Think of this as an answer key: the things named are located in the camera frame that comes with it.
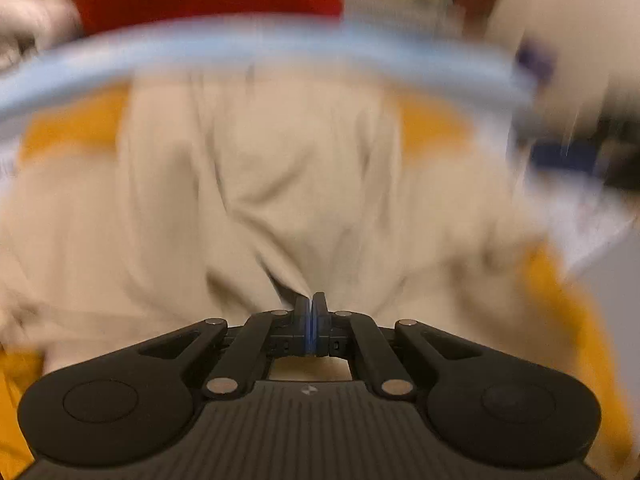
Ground light blue folded sheet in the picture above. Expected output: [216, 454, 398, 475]
[0, 14, 537, 132]

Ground white folded quilt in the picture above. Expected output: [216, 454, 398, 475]
[0, 0, 87, 72]

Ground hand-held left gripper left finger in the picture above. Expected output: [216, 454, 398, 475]
[137, 294, 313, 401]

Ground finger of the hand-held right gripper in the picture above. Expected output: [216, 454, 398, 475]
[529, 141, 603, 177]

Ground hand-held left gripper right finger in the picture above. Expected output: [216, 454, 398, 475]
[311, 291, 488, 401]

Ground beige and mustard hooded jacket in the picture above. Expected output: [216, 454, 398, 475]
[0, 60, 636, 480]

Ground purple box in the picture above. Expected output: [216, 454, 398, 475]
[516, 35, 559, 82]

